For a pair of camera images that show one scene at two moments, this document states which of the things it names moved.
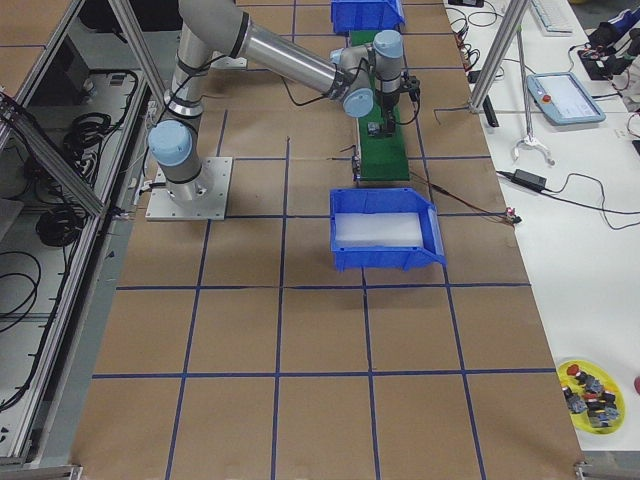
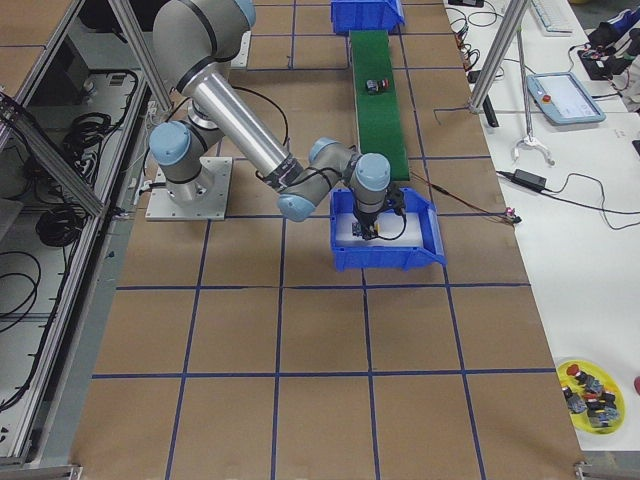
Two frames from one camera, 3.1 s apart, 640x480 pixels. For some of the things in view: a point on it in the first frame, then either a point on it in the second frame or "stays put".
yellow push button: x=373 y=128 -> x=357 y=228
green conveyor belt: x=383 y=157 stays put
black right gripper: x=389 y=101 -> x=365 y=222
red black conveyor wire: x=476 y=206 stays put
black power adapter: x=529 y=179 stays put
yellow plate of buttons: x=594 y=395 stays put
